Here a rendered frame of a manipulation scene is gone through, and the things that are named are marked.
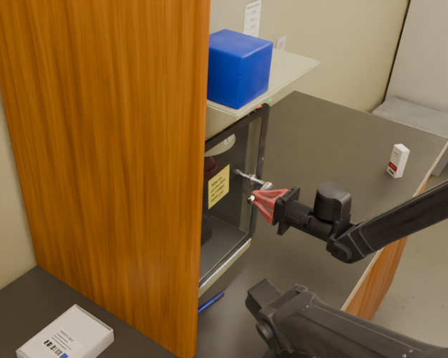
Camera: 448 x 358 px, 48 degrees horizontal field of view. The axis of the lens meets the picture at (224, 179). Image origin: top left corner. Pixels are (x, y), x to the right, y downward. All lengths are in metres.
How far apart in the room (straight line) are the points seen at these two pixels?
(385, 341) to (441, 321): 2.26
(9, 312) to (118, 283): 0.29
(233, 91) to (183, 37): 0.14
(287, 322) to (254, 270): 0.71
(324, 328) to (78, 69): 0.58
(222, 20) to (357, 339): 0.60
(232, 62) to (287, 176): 0.96
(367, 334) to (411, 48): 3.57
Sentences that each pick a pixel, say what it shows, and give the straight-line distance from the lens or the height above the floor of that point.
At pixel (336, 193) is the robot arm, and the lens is 1.03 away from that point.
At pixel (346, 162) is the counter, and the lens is 1.85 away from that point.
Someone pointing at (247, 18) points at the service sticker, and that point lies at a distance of 0.99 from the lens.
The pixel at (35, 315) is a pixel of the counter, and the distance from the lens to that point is 1.27.
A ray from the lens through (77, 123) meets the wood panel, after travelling 0.95.
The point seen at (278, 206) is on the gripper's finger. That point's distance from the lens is 1.08.
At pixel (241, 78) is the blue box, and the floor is 1.56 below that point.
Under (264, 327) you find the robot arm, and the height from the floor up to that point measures 1.34.
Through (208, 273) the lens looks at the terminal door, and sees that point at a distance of 1.21.
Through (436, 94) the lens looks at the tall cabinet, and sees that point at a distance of 4.03.
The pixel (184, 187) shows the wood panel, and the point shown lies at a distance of 0.82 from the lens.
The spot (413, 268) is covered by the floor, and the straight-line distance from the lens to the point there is 2.95.
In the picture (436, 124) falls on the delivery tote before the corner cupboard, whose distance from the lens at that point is 3.78.
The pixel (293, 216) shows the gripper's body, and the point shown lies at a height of 1.21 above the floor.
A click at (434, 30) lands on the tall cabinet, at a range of 3.92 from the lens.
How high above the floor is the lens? 1.87
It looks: 34 degrees down
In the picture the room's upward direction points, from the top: 4 degrees clockwise
